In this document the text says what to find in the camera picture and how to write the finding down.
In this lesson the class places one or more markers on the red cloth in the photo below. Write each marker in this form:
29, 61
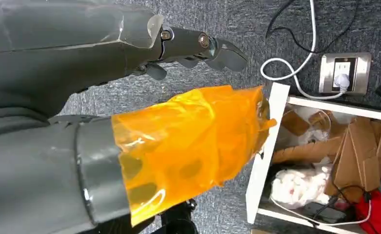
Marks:
379, 214

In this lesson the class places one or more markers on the steel floor power outlet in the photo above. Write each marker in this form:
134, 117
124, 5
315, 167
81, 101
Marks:
326, 72

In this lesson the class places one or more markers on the folded brown cardboard sheets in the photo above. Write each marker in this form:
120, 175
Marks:
358, 155

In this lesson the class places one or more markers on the black power adapter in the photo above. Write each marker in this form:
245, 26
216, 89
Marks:
326, 212

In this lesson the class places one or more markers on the small brown cardboard box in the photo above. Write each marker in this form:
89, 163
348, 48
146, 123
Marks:
294, 122

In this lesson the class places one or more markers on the white crumpled bag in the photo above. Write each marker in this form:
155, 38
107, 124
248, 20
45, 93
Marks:
297, 187

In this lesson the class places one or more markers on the white open shelf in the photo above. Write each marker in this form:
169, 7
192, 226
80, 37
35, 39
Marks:
267, 142

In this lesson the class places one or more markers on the long brown cardboard strip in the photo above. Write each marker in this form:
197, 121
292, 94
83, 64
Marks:
306, 150

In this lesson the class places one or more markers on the clear plastic bag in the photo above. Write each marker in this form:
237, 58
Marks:
321, 121

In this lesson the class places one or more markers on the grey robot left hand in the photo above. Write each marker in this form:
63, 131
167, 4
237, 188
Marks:
48, 58

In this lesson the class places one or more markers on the white plug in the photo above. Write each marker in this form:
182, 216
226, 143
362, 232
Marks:
342, 82

